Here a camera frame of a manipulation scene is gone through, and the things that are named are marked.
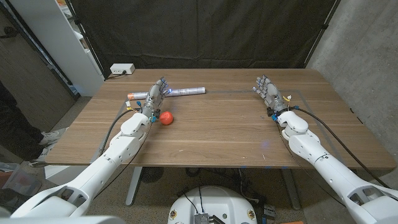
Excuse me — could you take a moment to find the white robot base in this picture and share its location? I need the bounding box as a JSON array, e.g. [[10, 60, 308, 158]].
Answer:
[[167, 185, 258, 224]]

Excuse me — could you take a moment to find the small grey floor device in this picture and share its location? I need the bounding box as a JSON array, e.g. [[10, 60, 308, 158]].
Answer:
[[263, 204, 277, 218]]

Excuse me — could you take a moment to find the black backdrop stand pole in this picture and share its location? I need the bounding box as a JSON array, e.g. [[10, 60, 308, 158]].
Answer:
[[303, 0, 340, 68], [65, 0, 107, 79]]

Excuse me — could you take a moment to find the dark metal door frame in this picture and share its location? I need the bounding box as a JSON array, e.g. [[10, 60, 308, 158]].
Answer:
[[0, 0, 81, 100]]

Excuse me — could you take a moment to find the clear plastic bin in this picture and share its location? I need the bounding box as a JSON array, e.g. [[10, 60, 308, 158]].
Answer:
[[1, 167, 43, 197]]

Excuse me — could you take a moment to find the white power strip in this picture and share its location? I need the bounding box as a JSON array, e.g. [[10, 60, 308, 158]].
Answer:
[[109, 63, 136, 75]]

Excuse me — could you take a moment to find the black round grille object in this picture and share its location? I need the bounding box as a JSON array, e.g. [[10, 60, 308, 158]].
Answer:
[[139, 167, 165, 184]]

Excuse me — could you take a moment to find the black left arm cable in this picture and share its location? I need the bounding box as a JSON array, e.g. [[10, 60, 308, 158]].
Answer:
[[98, 107, 142, 156]]

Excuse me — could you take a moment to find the aluminum foil roll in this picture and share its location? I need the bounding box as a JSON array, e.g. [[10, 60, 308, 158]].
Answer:
[[127, 86, 206, 101]]

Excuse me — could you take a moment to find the grey metal table leg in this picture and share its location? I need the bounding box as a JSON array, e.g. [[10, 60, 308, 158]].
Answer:
[[281, 169, 302, 211], [125, 167, 143, 207]]

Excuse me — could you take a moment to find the white floor box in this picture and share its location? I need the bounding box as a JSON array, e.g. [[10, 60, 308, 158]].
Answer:
[[44, 164, 80, 187]]

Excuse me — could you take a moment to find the white sneaker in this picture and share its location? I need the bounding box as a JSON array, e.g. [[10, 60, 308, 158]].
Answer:
[[39, 127, 68, 147], [29, 146, 54, 168]]

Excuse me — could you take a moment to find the black door handle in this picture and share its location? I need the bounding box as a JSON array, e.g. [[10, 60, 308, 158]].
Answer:
[[0, 26, 19, 40]]

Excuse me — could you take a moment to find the black bag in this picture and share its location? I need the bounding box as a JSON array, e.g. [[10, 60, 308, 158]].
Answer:
[[0, 186, 25, 215]]

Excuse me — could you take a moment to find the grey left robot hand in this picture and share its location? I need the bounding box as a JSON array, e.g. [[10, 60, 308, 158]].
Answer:
[[141, 77, 172, 123]]

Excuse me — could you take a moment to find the black power cord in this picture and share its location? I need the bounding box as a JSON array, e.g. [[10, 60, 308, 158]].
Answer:
[[104, 70, 127, 80]]

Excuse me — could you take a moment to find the red ball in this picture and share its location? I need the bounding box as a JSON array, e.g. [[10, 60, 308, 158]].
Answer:
[[159, 111, 174, 126]]

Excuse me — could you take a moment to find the black backdrop curtain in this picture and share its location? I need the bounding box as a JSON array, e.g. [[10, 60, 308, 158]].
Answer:
[[68, 0, 340, 78]]

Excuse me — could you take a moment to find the white robot torso cover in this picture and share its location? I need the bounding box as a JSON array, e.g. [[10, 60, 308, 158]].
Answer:
[[0, 215, 127, 224]]

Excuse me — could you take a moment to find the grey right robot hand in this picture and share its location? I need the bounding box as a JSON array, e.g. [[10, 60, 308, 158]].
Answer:
[[252, 74, 289, 117]]

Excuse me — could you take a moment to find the white shelf cabinet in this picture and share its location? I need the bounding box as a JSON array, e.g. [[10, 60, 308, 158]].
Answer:
[[8, 0, 106, 98]]

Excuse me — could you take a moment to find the grey tape outline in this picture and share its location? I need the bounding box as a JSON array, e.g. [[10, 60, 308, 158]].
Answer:
[[90, 89, 348, 169]]

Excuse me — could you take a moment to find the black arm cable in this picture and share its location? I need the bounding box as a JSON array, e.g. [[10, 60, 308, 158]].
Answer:
[[291, 106, 391, 189], [98, 107, 142, 156]]

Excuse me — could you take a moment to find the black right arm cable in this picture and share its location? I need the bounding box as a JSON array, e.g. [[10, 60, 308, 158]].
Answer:
[[291, 106, 391, 189]]

